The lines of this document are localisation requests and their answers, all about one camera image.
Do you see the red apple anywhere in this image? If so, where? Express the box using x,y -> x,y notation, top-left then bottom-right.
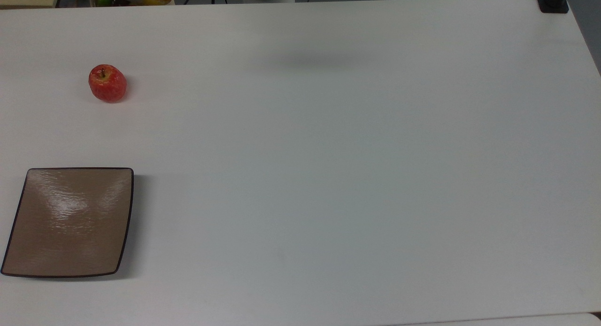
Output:
88,64 -> 128,103

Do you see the brown square ceramic plate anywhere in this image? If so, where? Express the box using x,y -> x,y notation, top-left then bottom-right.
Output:
0,167 -> 135,279

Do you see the black camera stand clamp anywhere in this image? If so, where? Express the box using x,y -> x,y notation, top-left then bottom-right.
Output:
534,0 -> 574,14

